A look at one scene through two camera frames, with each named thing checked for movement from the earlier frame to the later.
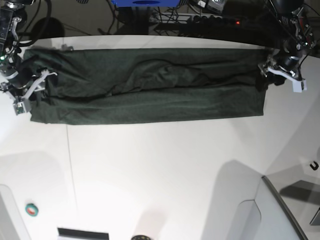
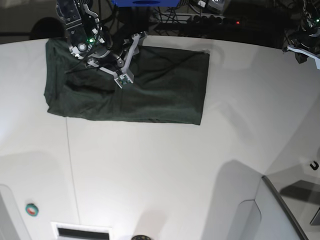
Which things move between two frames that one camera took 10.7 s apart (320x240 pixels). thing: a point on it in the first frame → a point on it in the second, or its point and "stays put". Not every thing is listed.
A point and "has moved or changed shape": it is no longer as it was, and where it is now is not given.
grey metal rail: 283,202 stays put
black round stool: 48,27 stays put
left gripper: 28,79 → 118,60
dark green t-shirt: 107,85 has moved or changed shape
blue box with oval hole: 146,3 stays put
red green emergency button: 31,209 stays put
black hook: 316,167 stays put
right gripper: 281,65 → 303,49
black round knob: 140,237 stays put
